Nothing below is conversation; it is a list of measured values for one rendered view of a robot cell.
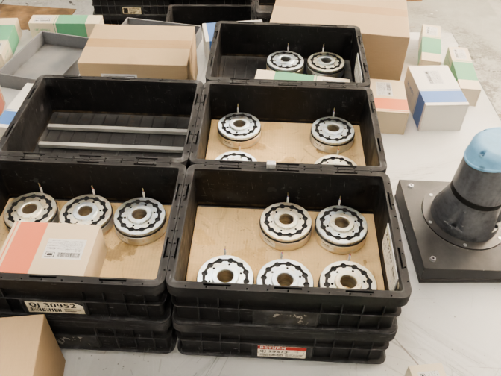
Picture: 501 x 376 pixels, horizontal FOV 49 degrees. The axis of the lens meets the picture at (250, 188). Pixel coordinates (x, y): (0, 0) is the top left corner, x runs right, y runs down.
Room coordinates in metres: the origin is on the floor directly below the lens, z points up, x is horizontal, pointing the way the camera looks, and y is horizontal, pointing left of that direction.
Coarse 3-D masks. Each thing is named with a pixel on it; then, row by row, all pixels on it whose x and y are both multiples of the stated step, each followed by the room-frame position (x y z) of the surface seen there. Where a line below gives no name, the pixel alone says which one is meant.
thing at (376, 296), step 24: (192, 168) 0.80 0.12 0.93; (216, 168) 0.80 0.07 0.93; (240, 168) 0.80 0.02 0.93; (264, 168) 0.80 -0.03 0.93; (288, 168) 0.80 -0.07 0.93; (384, 192) 0.74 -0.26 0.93; (168, 264) 0.56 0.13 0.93; (168, 288) 0.52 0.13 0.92; (192, 288) 0.51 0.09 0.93; (216, 288) 0.51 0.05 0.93; (240, 288) 0.51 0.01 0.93; (264, 288) 0.51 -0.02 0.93; (288, 288) 0.52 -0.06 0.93; (312, 288) 0.52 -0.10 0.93; (336, 288) 0.52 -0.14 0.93; (408, 288) 0.52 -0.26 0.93
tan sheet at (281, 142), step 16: (272, 128) 1.06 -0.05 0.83; (288, 128) 1.06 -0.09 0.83; (304, 128) 1.06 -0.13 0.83; (208, 144) 0.99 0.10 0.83; (256, 144) 1.00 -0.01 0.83; (272, 144) 1.00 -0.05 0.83; (288, 144) 1.00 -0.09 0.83; (304, 144) 1.00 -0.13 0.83; (256, 160) 0.94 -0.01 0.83; (272, 160) 0.94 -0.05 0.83; (288, 160) 0.94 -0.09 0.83; (304, 160) 0.94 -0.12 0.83
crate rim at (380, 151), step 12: (204, 84) 1.09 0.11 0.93; (216, 84) 1.10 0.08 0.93; (228, 84) 1.10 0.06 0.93; (240, 84) 1.10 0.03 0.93; (252, 84) 1.10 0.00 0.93; (264, 84) 1.10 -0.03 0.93; (276, 84) 1.10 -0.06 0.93; (288, 84) 1.10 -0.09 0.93; (300, 84) 1.10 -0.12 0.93; (312, 84) 1.10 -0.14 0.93; (204, 96) 1.06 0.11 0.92; (372, 96) 1.06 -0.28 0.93; (204, 108) 1.00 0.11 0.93; (372, 108) 1.03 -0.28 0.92; (372, 120) 0.96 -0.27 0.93; (192, 144) 0.87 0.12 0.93; (192, 156) 0.83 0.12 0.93; (384, 156) 0.84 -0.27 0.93; (300, 168) 0.81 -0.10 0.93; (312, 168) 0.80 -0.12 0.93; (324, 168) 0.81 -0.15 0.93; (336, 168) 0.81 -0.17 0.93; (348, 168) 0.81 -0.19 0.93; (360, 168) 0.81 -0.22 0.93; (372, 168) 0.81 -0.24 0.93; (384, 168) 0.81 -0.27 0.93
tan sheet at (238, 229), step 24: (216, 216) 0.76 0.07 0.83; (240, 216) 0.76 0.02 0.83; (312, 216) 0.77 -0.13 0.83; (192, 240) 0.70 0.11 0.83; (216, 240) 0.70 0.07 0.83; (240, 240) 0.70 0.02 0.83; (312, 240) 0.70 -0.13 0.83; (192, 264) 0.64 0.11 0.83; (264, 264) 0.64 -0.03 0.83; (312, 264) 0.64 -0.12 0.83; (360, 264) 0.64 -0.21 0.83; (384, 288) 0.59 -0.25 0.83
